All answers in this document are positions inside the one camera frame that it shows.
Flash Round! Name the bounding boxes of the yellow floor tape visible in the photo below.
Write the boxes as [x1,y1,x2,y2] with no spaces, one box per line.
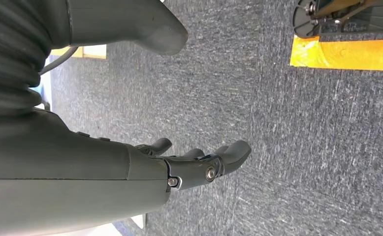
[289,35,383,72]
[49,45,107,60]

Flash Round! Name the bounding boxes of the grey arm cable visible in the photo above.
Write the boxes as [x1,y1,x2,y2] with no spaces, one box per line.
[39,46,79,76]

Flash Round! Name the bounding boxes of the white robot shell piece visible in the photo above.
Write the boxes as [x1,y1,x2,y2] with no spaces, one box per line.
[48,214,147,236]

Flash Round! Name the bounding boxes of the black wheeled base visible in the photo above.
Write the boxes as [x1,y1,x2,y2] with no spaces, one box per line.
[292,0,383,39]

